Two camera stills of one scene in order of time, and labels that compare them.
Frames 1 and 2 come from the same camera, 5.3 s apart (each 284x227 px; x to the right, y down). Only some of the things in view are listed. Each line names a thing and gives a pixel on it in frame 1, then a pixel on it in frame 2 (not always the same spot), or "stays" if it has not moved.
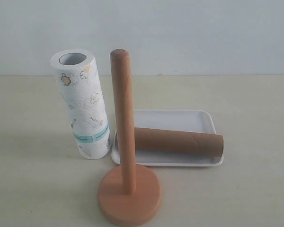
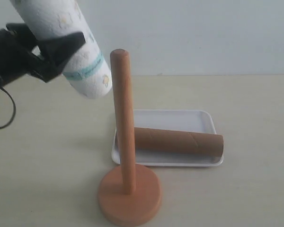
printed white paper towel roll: [76, 73] -> [89, 73]
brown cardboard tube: [179, 143] stays
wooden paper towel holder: [128, 194] stays
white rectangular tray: [198, 121] stays
